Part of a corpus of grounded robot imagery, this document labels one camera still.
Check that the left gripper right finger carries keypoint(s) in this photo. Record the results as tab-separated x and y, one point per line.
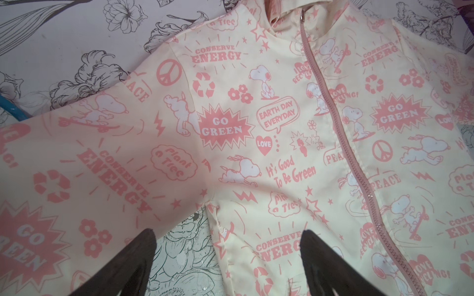
327	273

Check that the pink printed hooded jacket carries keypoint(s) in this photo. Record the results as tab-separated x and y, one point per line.
234	137

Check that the blue garden fork yellow handle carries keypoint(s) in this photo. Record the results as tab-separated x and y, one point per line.
13	110

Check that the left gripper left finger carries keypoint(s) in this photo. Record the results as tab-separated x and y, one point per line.
127	274

